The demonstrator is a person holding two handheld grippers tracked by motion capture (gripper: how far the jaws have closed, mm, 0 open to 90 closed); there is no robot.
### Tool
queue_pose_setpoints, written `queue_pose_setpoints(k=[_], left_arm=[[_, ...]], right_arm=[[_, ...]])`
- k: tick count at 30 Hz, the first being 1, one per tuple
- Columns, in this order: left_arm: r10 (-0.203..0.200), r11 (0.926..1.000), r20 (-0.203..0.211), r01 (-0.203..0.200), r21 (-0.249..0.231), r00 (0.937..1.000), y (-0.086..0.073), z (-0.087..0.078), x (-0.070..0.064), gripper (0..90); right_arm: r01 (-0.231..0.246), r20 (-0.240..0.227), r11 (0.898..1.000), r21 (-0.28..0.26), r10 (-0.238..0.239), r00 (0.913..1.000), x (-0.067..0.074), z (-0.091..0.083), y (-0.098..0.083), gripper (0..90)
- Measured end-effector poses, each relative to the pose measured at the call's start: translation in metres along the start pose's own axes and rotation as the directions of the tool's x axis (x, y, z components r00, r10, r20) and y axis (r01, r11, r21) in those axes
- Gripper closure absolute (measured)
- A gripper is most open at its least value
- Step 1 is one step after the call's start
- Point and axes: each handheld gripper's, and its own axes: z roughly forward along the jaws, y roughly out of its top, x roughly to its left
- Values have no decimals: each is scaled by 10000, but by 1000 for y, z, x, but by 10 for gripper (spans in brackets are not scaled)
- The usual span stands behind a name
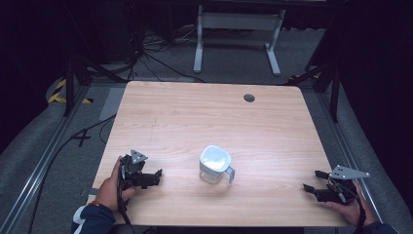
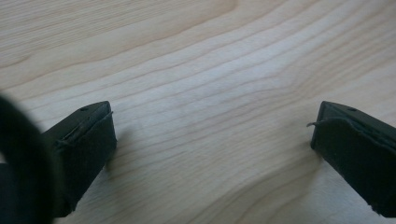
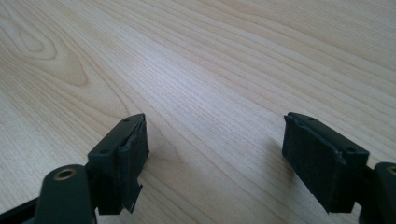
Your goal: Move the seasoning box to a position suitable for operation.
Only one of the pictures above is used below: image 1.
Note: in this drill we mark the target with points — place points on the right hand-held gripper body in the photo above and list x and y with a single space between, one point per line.
337 193

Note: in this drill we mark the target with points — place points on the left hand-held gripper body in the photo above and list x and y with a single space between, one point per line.
133 169

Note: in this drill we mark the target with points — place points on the clear pitcher with white lid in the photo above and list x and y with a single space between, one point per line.
214 162

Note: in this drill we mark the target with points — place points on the person's right hand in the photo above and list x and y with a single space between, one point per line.
355 211

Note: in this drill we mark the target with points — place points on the person's left hand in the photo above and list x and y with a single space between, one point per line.
108 193

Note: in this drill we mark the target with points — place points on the black metal stand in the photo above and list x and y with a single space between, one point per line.
69 87
334 94

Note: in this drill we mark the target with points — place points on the yellow black hazard tape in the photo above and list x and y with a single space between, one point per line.
58 96

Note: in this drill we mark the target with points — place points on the aluminium floor rail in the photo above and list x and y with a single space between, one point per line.
344 143
42 165

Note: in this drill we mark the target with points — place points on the white metal desk frame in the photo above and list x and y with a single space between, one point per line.
238 21

